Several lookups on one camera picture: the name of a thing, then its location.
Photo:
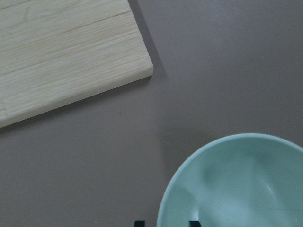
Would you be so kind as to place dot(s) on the bamboo cutting board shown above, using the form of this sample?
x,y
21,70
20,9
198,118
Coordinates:
x,y
56,52

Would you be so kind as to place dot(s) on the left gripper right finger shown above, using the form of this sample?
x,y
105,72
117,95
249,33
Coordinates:
x,y
194,224

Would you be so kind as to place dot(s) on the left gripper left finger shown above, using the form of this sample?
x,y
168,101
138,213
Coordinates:
x,y
139,223

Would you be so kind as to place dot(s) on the green bowl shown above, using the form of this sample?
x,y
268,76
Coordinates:
x,y
242,180

